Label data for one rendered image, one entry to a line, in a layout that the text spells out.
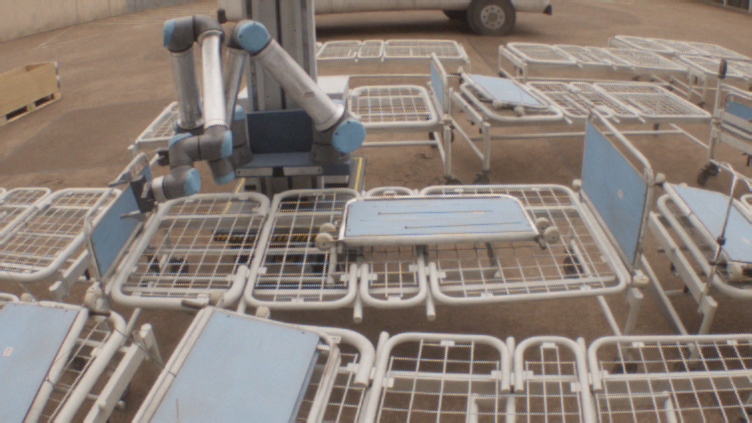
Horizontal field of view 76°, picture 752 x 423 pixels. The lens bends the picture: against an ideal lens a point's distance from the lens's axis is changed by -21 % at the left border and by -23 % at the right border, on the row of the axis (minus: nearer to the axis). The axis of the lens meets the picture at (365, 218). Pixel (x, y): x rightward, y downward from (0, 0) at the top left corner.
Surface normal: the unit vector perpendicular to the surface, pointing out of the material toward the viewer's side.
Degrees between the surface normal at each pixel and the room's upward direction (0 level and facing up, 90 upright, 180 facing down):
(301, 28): 90
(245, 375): 7
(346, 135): 94
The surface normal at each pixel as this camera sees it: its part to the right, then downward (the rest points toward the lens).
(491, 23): 0.11, 0.45
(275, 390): 0.09, -0.88
